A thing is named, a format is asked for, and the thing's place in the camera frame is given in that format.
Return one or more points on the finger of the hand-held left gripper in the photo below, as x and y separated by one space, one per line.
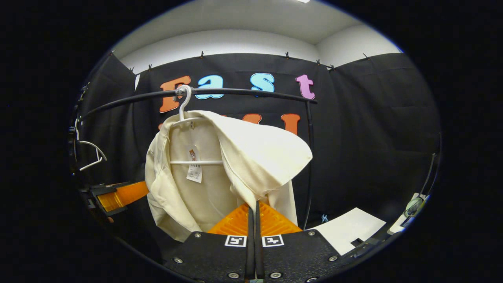
122 195

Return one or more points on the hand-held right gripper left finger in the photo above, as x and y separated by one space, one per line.
220 255

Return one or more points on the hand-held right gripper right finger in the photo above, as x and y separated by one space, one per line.
290 255

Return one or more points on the cream shirt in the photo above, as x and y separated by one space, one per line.
255 157

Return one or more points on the white clothes hanger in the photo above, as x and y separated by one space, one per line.
184 106
101 151

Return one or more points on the black clothes rack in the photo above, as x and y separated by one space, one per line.
243 92

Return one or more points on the small blue clip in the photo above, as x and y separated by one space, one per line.
324 218

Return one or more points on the white drawer cabinet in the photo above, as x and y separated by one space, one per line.
349 230

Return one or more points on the black backdrop cloth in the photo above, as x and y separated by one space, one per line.
373 137

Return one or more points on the row of black backdrop clips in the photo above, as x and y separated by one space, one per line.
201 54

